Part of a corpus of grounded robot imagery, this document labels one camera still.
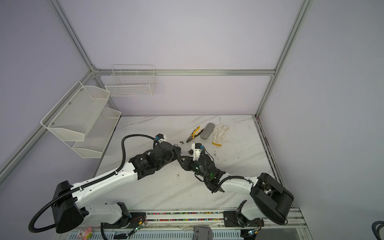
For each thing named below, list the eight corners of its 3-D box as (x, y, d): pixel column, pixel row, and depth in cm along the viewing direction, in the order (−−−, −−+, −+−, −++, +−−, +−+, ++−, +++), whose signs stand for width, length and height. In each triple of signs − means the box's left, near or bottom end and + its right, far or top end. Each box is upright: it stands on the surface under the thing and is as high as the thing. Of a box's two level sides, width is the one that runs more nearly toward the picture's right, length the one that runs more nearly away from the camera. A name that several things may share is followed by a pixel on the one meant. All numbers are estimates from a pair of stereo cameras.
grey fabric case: (199, 137, 109) (199, 135, 107) (208, 123, 118) (208, 121, 116) (207, 140, 107) (207, 138, 105) (215, 126, 116) (215, 124, 114)
